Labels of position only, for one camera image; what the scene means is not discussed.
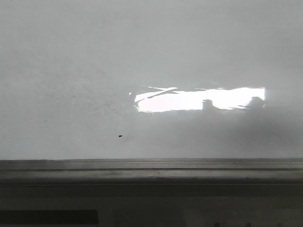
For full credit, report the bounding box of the grey aluminium whiteboard frame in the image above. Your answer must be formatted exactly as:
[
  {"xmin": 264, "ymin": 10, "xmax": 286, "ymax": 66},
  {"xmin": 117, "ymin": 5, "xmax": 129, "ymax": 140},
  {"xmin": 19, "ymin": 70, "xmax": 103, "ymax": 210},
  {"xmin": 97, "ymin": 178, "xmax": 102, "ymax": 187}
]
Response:
[{"xmin": 0, "ymin": 158, "xmax": 303, "ymax": 186}]

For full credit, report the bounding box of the dark panel below frame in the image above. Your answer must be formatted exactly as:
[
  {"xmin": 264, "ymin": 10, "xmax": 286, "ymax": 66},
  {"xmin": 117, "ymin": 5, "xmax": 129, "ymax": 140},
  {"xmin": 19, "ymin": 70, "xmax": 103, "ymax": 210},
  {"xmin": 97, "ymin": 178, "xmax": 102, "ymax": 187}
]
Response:
[{"xmin": 0, "ymin": 210, "xmax": 99, "ymax": 225}]

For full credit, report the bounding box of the white whiteboard surface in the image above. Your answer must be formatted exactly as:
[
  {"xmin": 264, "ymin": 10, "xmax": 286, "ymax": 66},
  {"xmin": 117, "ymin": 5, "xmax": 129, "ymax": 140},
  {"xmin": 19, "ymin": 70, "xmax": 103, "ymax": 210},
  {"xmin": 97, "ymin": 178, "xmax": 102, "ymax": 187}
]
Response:
[{"xmin": 0, "ymin": 0, "xmax": 303, "ymax": 160}]

